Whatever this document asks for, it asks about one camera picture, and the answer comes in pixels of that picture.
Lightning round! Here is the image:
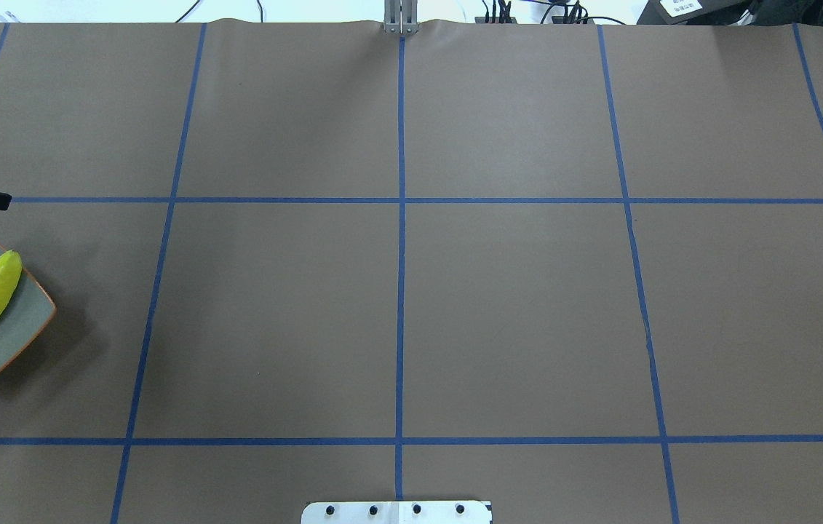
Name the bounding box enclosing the left black orange connector hub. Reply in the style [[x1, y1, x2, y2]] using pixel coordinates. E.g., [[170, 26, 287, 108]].
[[474, 1, 517, 25]]

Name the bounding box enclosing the black orange connector hub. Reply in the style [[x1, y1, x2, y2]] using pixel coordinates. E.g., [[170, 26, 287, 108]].
[[541, 1, 594, 25], [474, 1, 517, 25]]

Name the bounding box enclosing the right black orange connector hub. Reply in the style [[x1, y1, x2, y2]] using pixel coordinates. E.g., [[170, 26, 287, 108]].
[[541, 1, 594, 25]]

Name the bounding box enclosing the black box white label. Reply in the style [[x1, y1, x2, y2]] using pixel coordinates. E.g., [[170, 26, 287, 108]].
[[635, 1, 752, 25]]

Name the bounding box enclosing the aluminium frame post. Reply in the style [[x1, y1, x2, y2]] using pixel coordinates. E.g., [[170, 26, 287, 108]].
[[382, 0, 420, 36]]

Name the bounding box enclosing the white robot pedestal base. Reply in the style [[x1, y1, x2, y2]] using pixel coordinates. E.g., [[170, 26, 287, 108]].
[[301, 500, 493, 523]]

